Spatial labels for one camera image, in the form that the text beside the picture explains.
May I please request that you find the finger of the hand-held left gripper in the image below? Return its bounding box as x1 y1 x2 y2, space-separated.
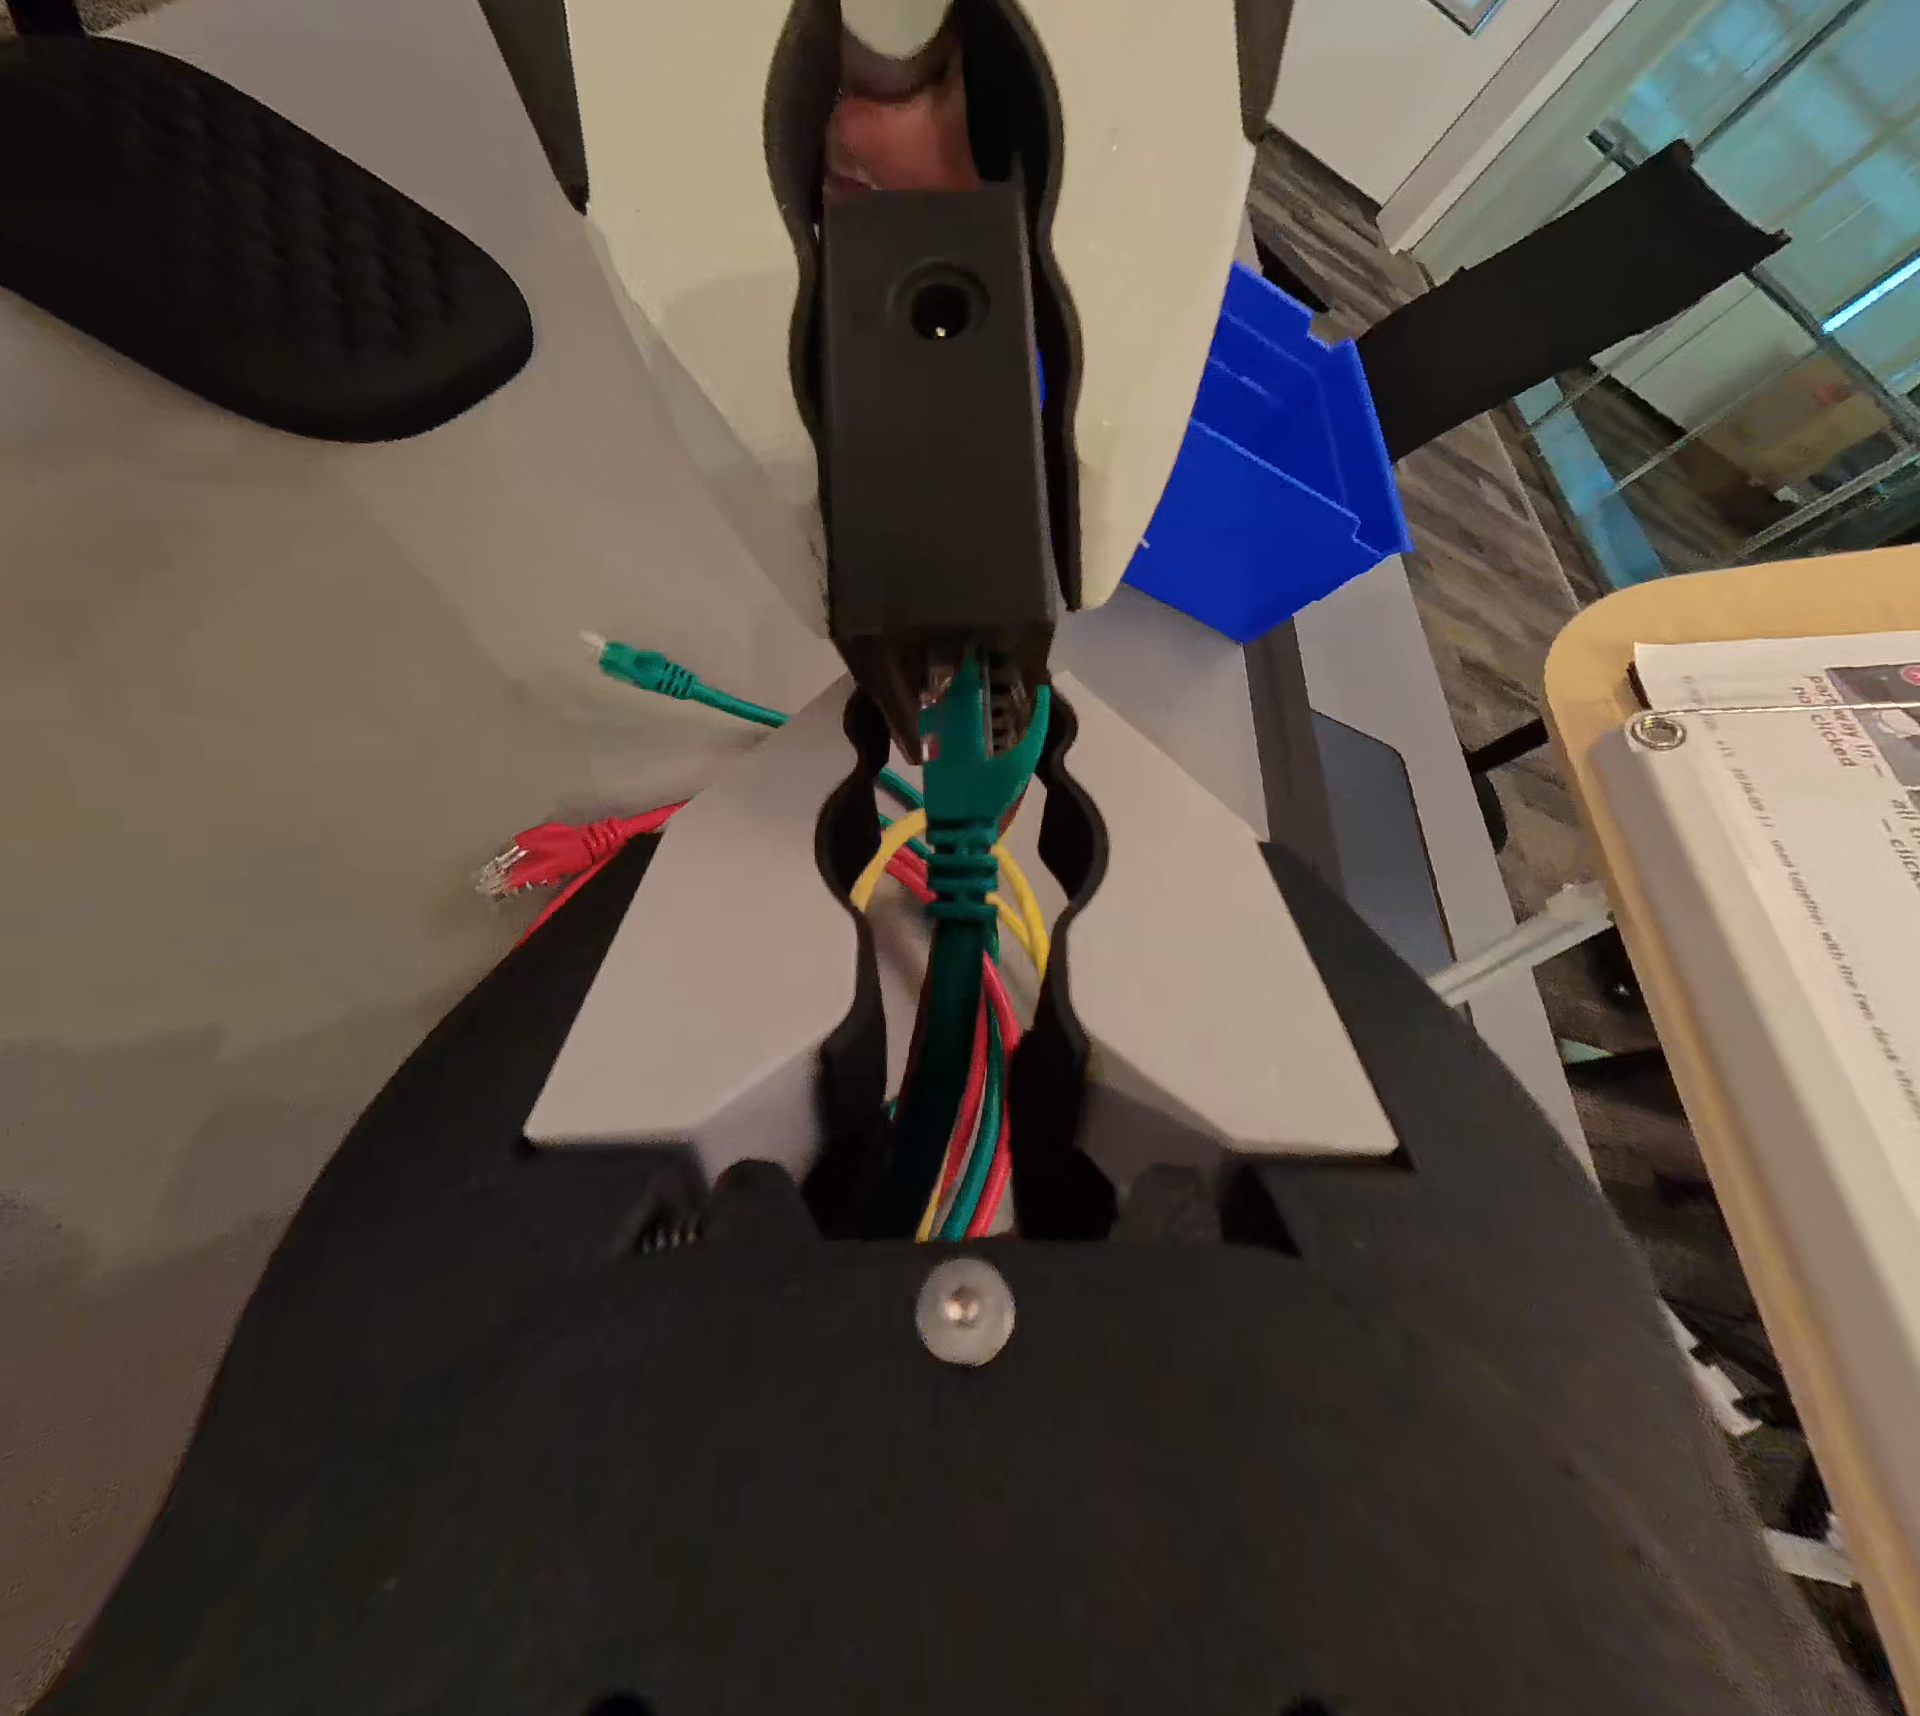
962 0 1263 616
533 0 837 633

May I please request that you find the blue plastic bin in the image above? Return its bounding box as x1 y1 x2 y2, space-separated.
1035 257 1416 646

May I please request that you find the black network switch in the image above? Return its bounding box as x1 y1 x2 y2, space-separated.
817 180 1062 765

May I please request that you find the red ethernet cable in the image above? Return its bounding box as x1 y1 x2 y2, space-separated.
474 799 1030 1239

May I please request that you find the black textured pad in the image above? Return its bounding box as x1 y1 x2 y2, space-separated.
0 34 536 444

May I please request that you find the printed instruction sheet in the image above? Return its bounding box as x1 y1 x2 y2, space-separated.
1591 626 1920 1716

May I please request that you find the green ethernet cable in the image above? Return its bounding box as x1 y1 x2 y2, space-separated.
583 631 1056 1239

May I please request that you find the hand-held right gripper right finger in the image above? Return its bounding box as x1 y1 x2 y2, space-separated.
1009 676 1416 1193

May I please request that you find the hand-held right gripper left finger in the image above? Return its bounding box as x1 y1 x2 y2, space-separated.
521 676 895 1193

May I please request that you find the yellow ethernet cable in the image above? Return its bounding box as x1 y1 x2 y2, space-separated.
848 806 1050 1239

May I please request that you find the black office chair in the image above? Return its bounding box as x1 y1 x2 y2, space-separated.
1355 141 1789 462

